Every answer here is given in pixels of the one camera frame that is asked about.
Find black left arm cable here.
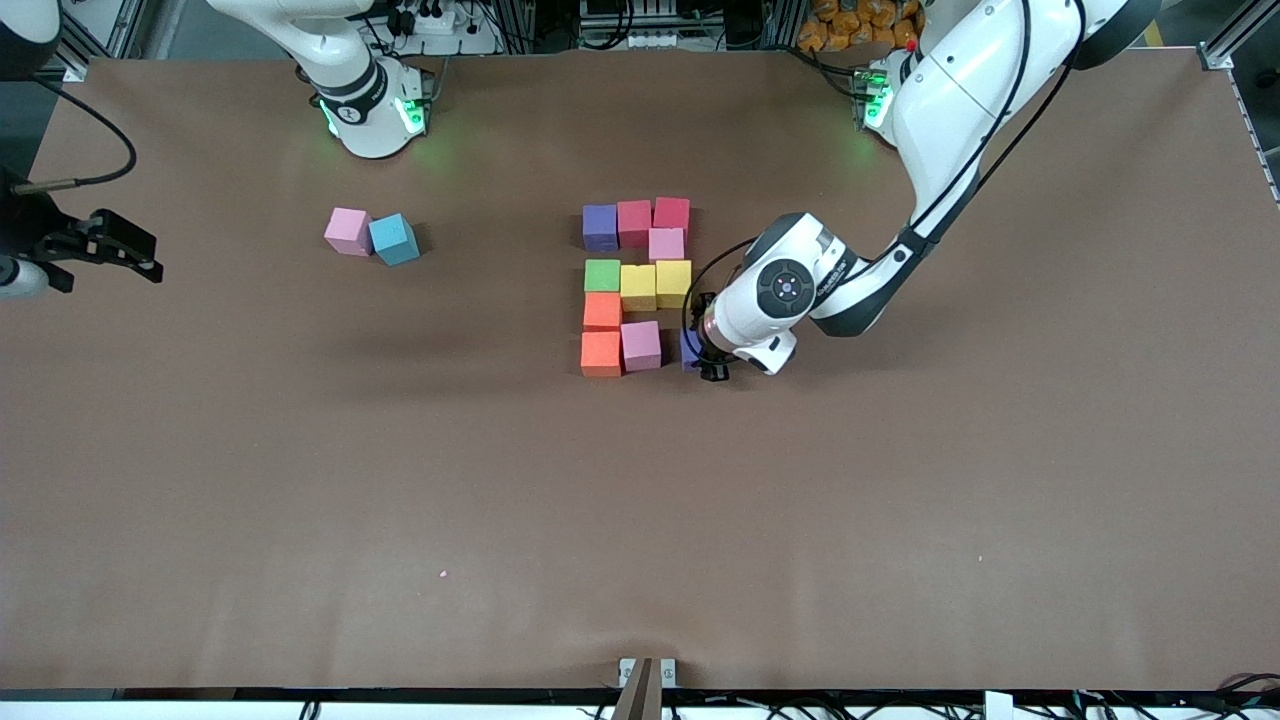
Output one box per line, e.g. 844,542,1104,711
682,238,761,351

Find orange snack bag pile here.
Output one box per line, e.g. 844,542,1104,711
797,0,926,53

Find brown paper table cover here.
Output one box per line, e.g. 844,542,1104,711
0,48,1280,693

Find metal mount bracket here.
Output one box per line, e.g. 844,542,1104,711
612,657,678,720

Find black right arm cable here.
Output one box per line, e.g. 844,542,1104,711
10,75,138,193

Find blue foam cube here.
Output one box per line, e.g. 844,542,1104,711
368,213,421,267

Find aluminium frame profile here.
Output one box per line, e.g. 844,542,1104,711
60,0,151,81
1200,0,1280,71

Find white power strip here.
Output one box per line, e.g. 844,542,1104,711
385,0,501,56

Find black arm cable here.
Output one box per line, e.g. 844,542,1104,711
682,238,761,351
10,75,138,193

